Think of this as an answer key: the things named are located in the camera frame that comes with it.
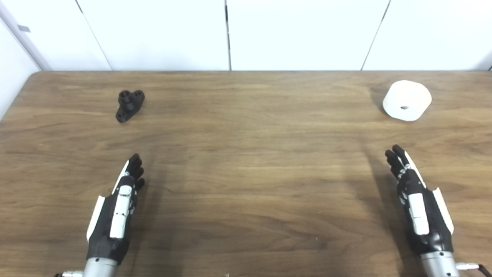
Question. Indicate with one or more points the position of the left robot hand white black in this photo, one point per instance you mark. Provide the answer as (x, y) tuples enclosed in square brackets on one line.
[(115, 215)]

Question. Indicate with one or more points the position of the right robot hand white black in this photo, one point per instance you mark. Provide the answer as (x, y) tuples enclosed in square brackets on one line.
[(421, 215)]

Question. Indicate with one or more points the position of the black plastic holder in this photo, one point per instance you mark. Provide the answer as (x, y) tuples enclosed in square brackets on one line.
[(130, 104)]

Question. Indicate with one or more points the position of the round white plastic piece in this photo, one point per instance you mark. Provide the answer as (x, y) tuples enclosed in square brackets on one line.
[(406, 100)]

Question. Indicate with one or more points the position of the small grey wall tag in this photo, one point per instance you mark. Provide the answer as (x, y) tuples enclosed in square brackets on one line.
[(23, 28)]

